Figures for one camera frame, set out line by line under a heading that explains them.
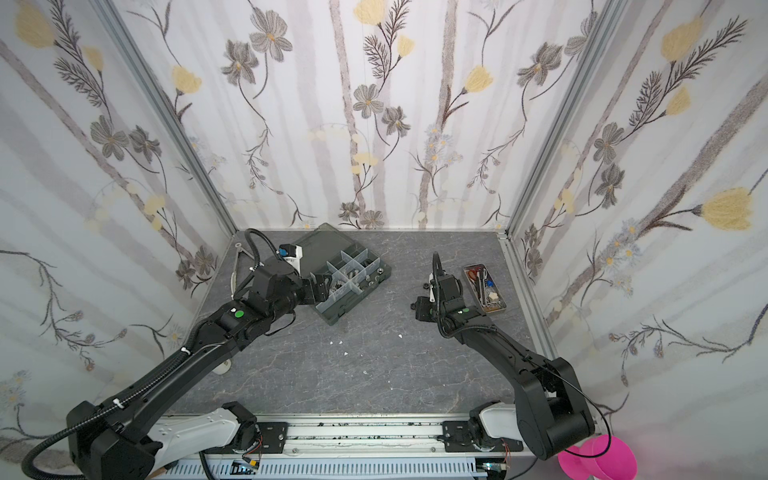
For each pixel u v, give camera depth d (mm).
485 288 1012
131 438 396
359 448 731
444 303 674
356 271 1065
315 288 685
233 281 1022
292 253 657
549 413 417
